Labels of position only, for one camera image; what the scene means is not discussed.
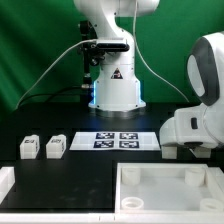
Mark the white square tabletop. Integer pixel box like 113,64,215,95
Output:
115,163,224,213

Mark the black camera on stand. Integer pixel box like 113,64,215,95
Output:
77,20,130,104

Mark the white obstacle block left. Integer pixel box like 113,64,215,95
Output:
0,167,15,204

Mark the white marker sheet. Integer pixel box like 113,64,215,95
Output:
70,131,160,151

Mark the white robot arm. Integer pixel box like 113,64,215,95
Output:
73,0,224,148

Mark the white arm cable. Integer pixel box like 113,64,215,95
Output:
132,0,190,103

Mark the black cable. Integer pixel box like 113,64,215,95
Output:
18,85,91,108

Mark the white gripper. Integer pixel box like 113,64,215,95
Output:
159,103,224,149

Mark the white camera cable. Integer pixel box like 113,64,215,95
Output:
15,39,98,109

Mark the white front rail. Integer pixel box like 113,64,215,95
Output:
0,213,224,224

